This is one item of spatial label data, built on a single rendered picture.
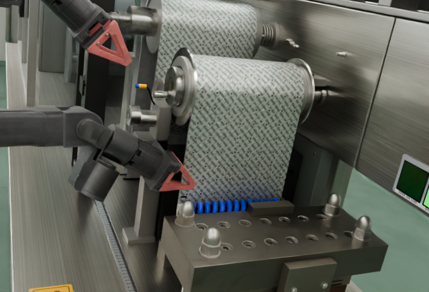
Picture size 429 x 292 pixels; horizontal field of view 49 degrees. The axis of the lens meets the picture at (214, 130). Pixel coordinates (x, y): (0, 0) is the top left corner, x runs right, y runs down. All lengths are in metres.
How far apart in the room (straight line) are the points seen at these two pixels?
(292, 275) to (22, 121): 0.50
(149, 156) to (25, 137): 0.21
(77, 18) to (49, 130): 0.19
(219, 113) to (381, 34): 0.34
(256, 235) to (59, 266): 0.38
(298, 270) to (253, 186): 0.22
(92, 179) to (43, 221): 0.31
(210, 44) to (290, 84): 0.25
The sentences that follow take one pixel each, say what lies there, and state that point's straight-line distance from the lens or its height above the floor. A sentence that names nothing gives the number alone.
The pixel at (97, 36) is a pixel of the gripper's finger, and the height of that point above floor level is 1.34.
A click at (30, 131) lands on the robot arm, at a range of 0.76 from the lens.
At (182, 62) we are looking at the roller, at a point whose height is 1.30.
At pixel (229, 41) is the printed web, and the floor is 1.32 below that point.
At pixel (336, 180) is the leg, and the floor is 1.00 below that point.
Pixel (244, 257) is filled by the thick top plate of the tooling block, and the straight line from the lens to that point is 0.80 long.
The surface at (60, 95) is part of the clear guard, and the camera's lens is 1.87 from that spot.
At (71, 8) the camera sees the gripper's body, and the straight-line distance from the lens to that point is 0.81.
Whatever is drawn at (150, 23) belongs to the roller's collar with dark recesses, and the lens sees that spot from 1.09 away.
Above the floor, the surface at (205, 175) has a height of 1.09.
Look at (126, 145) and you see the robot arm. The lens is 0.81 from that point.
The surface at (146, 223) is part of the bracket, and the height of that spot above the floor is 0.94.
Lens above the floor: 1.46
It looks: 18 degrees down
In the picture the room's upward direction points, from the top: 9 degrees clockwise
